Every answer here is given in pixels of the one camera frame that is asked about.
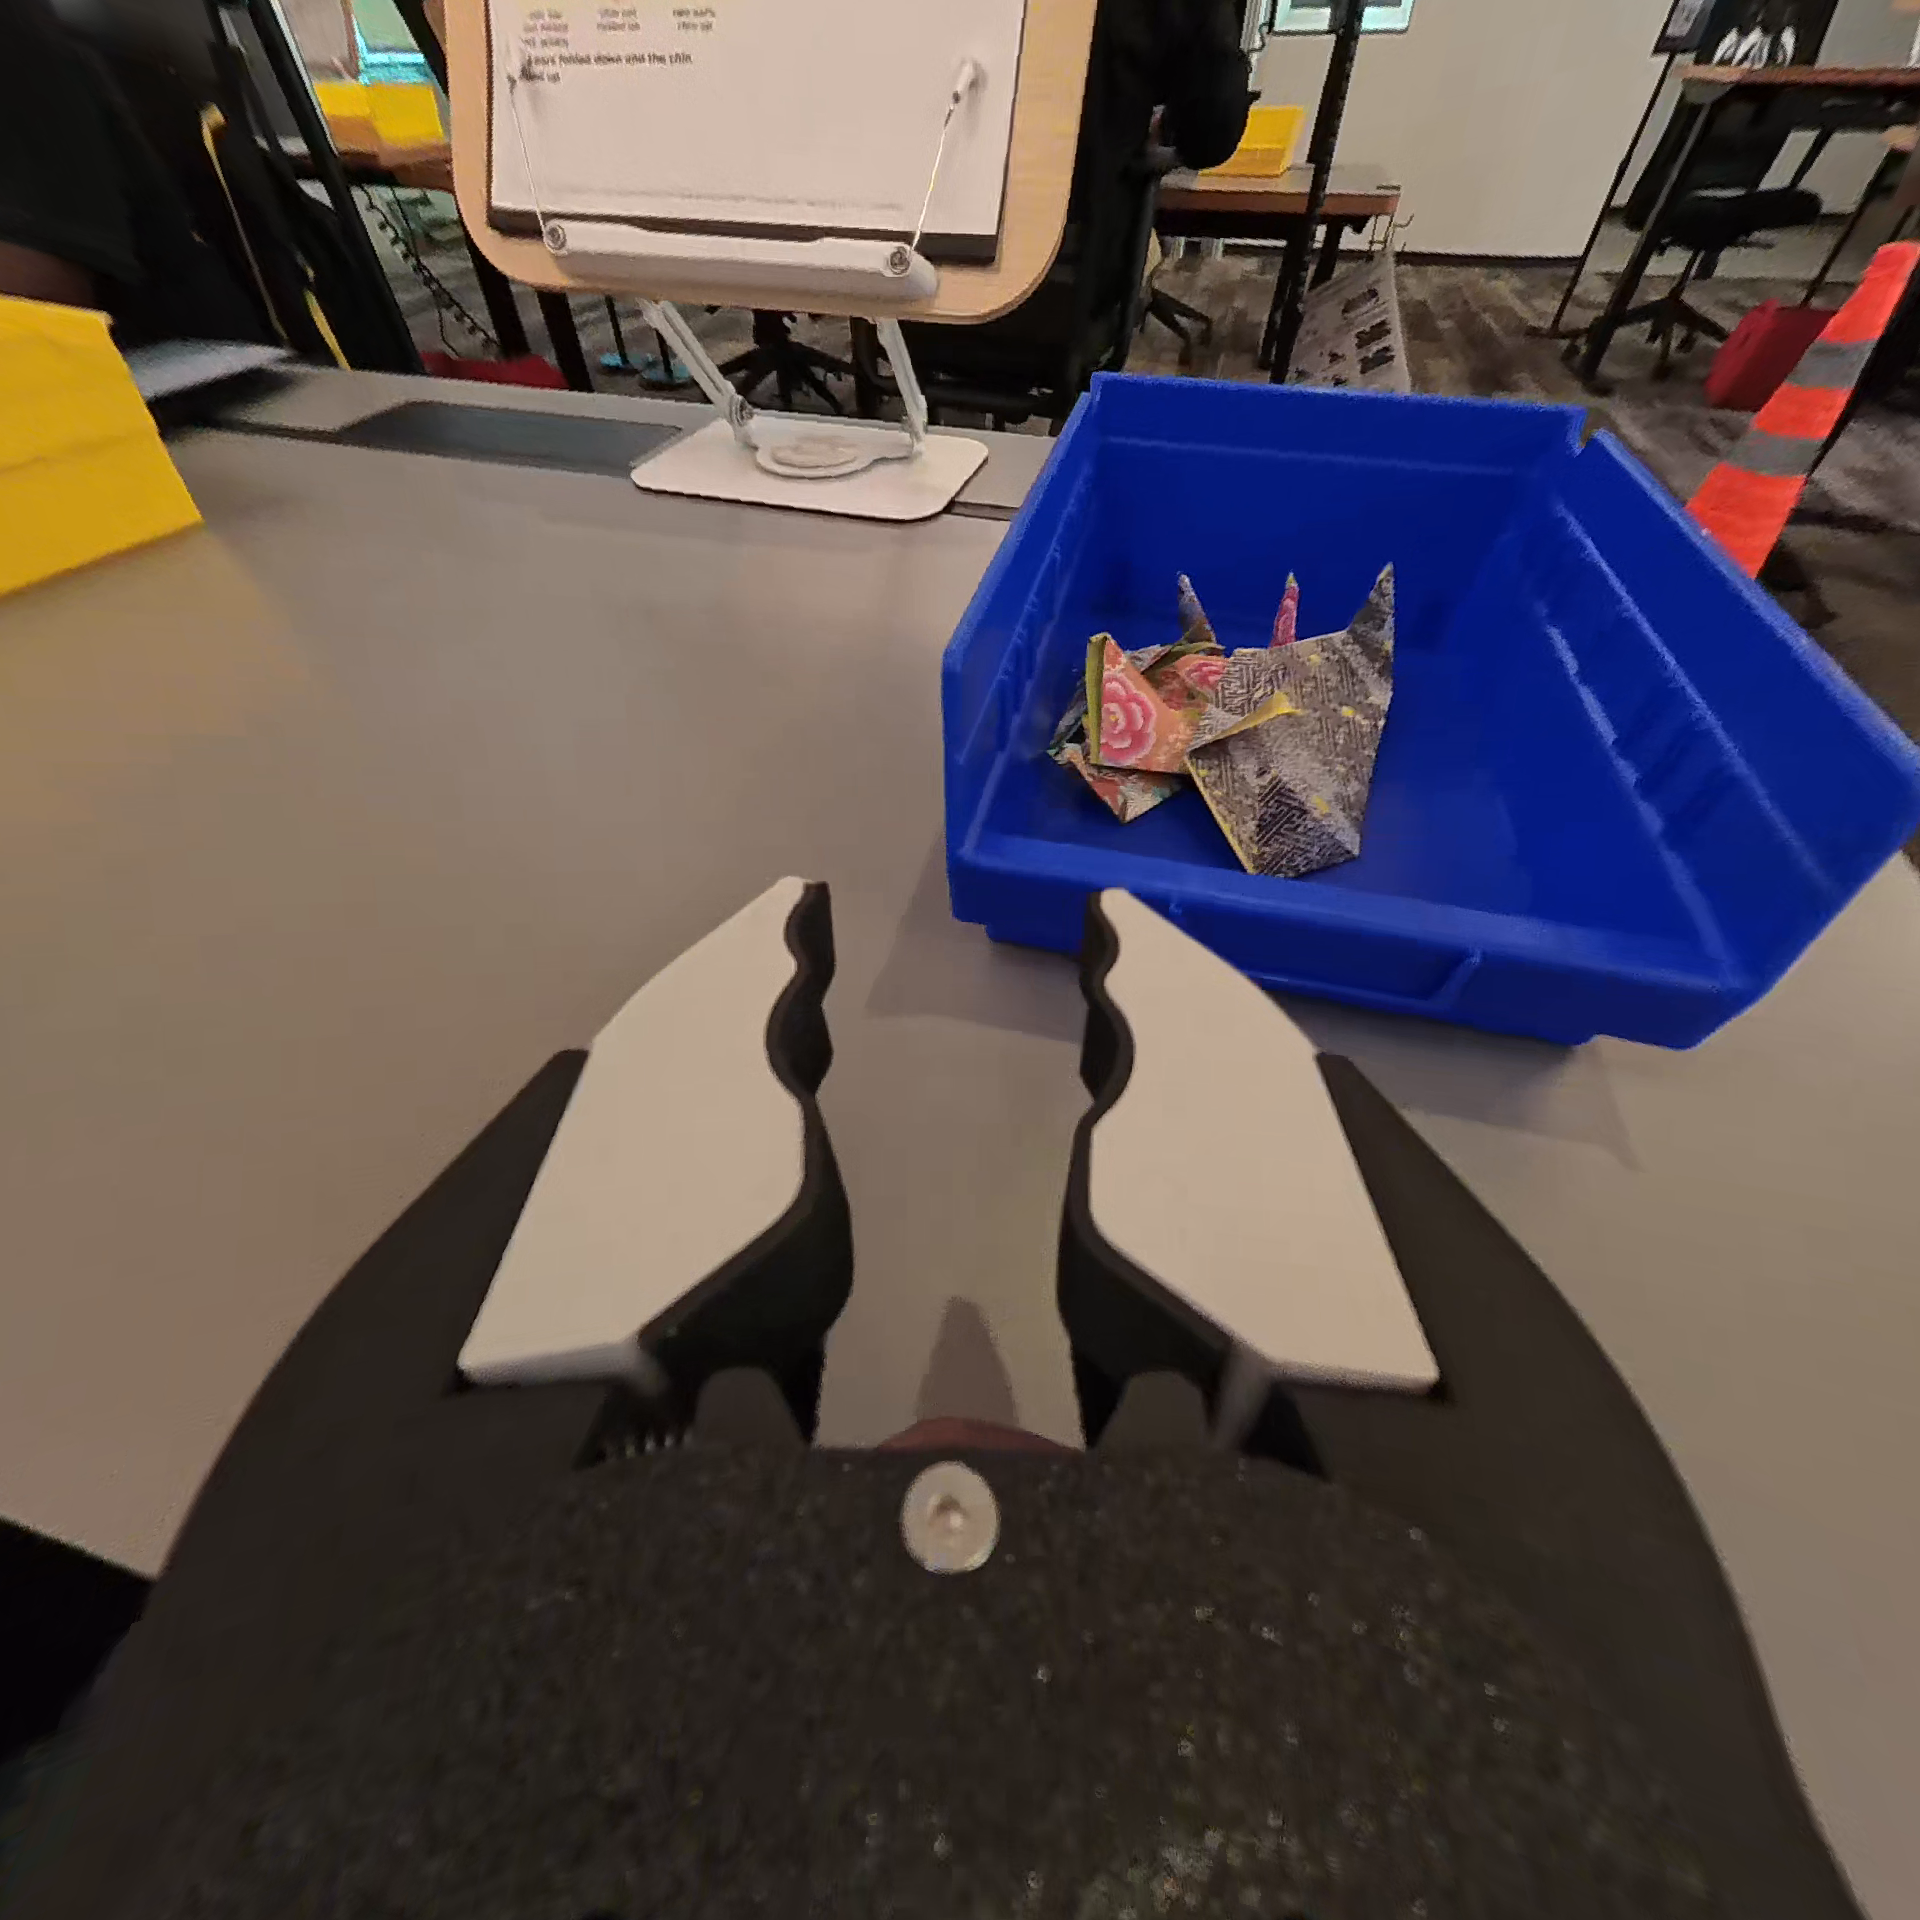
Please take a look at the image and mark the person's dark trousers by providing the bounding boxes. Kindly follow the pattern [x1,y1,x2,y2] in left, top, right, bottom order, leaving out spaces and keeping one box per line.
[0,1516,156,1764]

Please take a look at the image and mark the pink floral folded origami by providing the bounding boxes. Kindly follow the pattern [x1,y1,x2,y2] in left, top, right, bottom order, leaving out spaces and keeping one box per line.
[1080,630,1235,777]

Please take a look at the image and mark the black office chair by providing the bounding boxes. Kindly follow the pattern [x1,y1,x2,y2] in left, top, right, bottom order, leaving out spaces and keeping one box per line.
[1623,89,1826,379]
[886,0,1260,430]

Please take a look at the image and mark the red box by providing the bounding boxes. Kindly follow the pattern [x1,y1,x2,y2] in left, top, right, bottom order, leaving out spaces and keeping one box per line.
[1704,298,1840,416]

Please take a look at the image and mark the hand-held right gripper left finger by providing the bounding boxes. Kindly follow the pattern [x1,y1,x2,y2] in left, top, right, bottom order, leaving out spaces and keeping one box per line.
[456,878,857,1449]

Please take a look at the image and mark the wooden desk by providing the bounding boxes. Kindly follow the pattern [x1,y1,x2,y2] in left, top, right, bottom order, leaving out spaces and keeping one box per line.
[1553,58,1920,395]
[1153,163,1406,387]

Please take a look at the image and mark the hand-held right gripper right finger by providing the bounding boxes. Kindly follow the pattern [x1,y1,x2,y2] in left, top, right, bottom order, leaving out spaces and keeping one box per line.
[1057,884,1442,1453]

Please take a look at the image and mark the white instruction sheet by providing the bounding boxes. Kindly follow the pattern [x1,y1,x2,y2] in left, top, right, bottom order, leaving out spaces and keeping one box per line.
[487,0,1031,242]

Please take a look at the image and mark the orange traffic cone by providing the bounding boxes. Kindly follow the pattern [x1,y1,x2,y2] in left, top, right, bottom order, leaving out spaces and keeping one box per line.
[1687,240,1920,580]

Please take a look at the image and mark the multicoloured floral folded origami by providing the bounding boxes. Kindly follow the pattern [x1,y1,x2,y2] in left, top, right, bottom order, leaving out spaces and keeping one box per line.
[1048,717,1192,826]

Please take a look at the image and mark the black patterned origami paper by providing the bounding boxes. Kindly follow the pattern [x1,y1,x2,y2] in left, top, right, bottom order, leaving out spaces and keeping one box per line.
[1183,563,1402,881]

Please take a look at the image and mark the printed newspaper sheet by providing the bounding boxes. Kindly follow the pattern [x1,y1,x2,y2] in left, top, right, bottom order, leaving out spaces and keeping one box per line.
[1288,251,1416,397]

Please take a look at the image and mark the small yellow bin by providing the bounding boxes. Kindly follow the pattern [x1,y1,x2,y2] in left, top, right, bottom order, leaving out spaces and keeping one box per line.
[312,76,456,155]
[1199,102,1311,182]

